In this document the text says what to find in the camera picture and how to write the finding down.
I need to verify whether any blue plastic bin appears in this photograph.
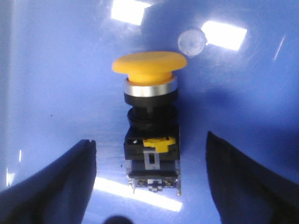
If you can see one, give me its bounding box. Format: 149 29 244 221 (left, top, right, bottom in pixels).
0 0 299 224

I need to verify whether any yellow mushroom push button switch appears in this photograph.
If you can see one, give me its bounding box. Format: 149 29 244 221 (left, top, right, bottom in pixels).
112 51 187 195

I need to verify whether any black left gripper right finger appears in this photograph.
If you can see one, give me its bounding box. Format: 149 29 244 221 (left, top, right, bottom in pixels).
206 132 299 224

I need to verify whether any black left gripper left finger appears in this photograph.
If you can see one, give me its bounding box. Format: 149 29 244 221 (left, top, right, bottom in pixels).
0 140 96 224

